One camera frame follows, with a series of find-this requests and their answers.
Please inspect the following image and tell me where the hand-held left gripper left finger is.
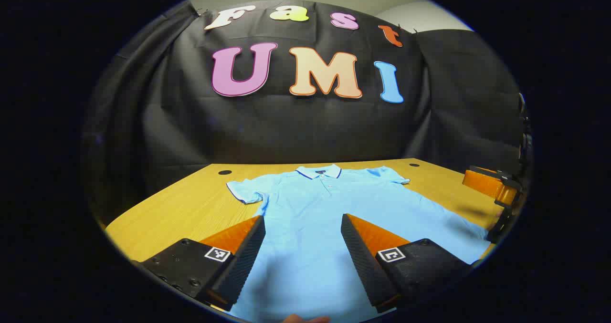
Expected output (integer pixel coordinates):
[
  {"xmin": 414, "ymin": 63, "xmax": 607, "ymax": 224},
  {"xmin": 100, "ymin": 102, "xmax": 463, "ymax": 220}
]
[{"xmin": 131, "ymin": 215, "xmax": 266, "ymax": 312}]

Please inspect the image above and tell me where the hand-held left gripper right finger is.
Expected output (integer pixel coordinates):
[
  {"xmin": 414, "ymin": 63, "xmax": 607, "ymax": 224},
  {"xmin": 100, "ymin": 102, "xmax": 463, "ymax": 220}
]
[{"xmin": 340, "ymin": 213, "xmax": 473, "ymax": 313}]

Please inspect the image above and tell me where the light blue T-shirt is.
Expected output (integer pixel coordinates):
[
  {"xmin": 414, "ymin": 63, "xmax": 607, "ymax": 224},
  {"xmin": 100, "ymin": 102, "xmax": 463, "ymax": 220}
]
[{"xmin": 226, "ymin": 164, "xmax": 492, "ymax": 323}]

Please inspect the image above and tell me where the black backdrop cloth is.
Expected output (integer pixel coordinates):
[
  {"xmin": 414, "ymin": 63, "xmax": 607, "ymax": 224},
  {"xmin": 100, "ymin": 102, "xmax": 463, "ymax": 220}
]
[{"xmin": 81, "ymin": 0, "xmax": 526, "ymax": 228}]

